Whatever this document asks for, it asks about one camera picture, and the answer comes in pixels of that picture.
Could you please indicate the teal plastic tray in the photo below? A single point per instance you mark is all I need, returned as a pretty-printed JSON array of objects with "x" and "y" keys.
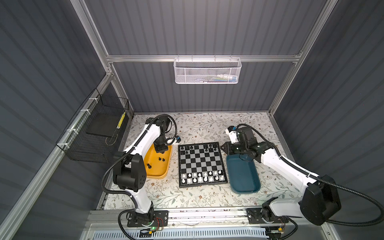
[{"x": 243, "y": 175}]

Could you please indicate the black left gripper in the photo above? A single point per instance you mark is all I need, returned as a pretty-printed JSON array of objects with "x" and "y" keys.
[{"x": 164, "y": 148}]

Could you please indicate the white wire mesh basket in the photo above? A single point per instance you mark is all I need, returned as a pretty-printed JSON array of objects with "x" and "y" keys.
[{"x": 207, "y": 71}]

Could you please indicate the yellow plastic tray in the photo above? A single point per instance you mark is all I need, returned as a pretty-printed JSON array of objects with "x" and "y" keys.
[{"x": 157, "y": 164}]

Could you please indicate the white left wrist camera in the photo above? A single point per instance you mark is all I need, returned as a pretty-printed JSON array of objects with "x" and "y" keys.
[{"x": 173, "y": 140}]

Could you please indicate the black white chessboard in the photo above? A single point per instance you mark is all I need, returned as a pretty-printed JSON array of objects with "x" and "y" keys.
[{"x": 201, "y": 164}]

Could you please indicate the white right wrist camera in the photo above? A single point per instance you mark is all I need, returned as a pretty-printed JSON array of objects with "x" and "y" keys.
[{"x": 231, "y": 131}]

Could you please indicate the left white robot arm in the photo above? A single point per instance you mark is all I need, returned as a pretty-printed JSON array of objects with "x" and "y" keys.
[{"x": 130, "y": 174}]

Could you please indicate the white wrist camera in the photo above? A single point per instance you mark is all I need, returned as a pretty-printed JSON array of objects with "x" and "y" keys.
[
  {"x": 231, "y": 131},
  {"x": 173, "y": 140}
]

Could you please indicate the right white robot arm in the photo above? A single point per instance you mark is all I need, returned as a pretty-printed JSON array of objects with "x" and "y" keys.
[{"x": 318, "y": 202}]

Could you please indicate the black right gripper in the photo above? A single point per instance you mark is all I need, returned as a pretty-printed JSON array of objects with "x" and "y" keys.
[{"x": 227, "y": 145}]

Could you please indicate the black wire basket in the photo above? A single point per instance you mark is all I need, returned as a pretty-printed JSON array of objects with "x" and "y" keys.
[{"x": 98, "y": 130}]

